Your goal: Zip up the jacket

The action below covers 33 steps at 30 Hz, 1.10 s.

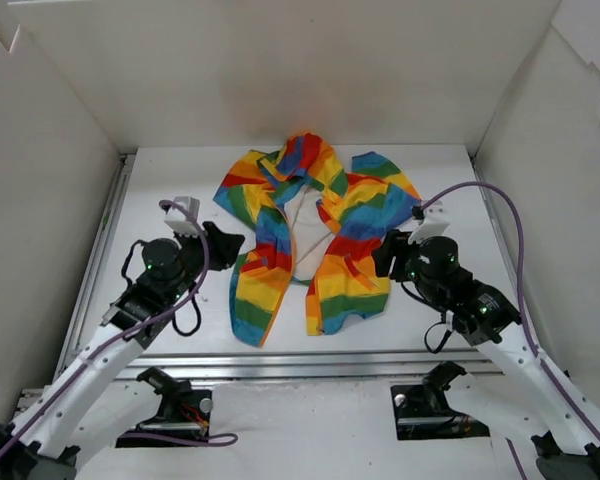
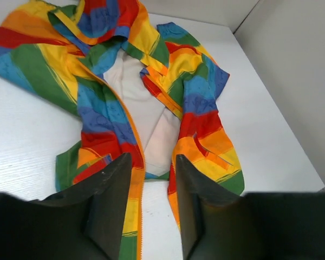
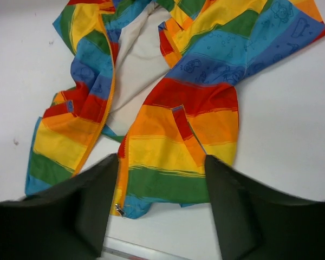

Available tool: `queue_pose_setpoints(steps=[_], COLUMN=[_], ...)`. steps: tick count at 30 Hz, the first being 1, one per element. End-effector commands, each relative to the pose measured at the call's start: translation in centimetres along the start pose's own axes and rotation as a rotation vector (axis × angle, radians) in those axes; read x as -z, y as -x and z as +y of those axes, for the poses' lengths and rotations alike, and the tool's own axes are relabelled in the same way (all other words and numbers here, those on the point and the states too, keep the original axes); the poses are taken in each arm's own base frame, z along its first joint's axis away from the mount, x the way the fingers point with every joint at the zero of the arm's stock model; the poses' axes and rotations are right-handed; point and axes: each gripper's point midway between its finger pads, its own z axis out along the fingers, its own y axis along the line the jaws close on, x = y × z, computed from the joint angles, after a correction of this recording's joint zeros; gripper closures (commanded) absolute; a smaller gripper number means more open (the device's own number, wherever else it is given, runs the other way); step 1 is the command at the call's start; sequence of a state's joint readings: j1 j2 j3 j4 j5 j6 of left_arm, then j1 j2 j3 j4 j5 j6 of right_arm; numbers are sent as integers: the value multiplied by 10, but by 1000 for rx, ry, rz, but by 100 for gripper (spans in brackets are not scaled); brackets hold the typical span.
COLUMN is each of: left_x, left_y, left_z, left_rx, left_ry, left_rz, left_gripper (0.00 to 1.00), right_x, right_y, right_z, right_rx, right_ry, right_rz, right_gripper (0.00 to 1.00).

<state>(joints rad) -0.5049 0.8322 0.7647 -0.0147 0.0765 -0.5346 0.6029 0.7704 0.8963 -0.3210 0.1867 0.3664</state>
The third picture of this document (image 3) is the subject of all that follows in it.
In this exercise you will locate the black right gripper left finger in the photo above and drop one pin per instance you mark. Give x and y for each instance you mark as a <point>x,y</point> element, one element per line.
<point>65,221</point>

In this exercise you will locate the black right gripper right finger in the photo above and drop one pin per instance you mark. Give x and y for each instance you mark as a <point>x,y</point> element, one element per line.
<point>254,221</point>

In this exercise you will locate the silver zipper slider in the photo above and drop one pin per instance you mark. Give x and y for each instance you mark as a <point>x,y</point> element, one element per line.
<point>119,210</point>

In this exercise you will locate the rainbow striped zip jacket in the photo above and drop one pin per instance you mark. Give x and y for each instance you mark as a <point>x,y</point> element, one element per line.
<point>159,77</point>

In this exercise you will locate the aluminium table edge rail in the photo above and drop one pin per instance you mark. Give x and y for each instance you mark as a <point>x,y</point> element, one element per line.
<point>119,249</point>

